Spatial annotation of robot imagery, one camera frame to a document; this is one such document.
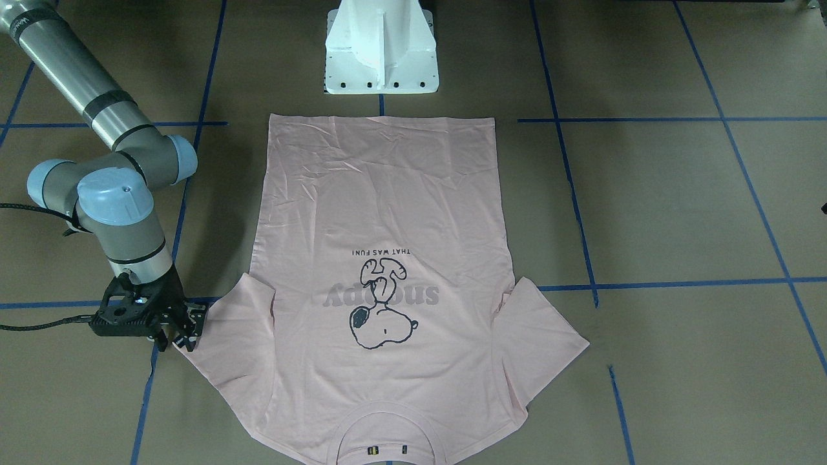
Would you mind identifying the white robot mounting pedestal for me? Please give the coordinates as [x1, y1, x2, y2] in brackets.
[323, 1, 440, 95]

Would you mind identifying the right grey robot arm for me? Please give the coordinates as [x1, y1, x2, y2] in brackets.
[2, 1, 206, 351]

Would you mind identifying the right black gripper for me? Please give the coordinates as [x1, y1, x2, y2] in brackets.
[104, 267, 207, 353]

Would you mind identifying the black braided cable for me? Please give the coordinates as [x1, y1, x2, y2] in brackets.
[0, 314, 98, 333]

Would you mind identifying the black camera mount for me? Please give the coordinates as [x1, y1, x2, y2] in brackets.
[88, 294, 162, 338]

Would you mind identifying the pink Snoopy t-shirt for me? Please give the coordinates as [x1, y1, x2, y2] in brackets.
[188, 115, 589, 464]

